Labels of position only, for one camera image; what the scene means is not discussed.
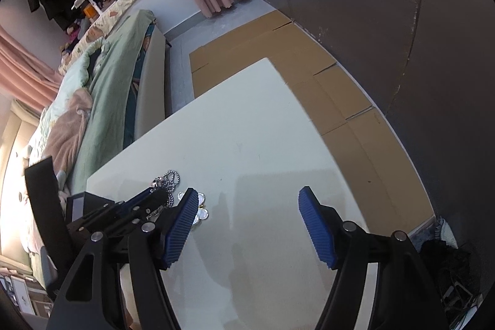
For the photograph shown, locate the dark clutter pile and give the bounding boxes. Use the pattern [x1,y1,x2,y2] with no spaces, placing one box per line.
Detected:
[420,218,484,319]

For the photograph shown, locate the bed with beige headboard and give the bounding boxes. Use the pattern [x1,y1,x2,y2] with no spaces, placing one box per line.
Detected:
[0,9,173,269]

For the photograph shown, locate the white table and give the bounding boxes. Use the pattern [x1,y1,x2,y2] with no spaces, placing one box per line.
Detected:
[189,9,437,236]

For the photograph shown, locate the pink floral blanket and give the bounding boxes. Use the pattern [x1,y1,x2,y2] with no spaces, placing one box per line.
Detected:
[49,87,94,180]

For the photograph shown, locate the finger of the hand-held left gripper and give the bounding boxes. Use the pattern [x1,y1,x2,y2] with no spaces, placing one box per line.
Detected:
[116,196,169,228]
[83,190,155,226]

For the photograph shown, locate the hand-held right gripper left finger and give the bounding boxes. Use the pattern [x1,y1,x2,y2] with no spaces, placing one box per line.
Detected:
[46,188,200,330]

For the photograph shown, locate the silver clover bracelet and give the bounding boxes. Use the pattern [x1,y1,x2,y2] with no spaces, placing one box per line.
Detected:
[177,192,210,225]

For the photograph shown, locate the black flat panel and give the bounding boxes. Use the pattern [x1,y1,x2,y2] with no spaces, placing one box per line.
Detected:
[24,156,75,271]

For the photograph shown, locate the silver ball chain necklace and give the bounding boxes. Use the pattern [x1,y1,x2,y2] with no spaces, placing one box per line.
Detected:
[150,169,182,209]

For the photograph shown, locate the printed window seat cushion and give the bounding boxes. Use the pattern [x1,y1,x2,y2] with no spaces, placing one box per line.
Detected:
[75,0,174,48]

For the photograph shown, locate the cartoon printed mattress cover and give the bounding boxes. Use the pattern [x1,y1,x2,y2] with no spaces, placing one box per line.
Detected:
[123,24,155,149]

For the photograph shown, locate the pale green quilt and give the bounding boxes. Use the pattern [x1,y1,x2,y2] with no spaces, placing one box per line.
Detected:
[29,36,109,161]

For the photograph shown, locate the plush toys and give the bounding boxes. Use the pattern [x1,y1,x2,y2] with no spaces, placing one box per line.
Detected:
[62,19,88,52]

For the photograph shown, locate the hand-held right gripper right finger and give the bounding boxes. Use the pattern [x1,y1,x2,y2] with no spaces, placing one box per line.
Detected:
[298,186,451,330]

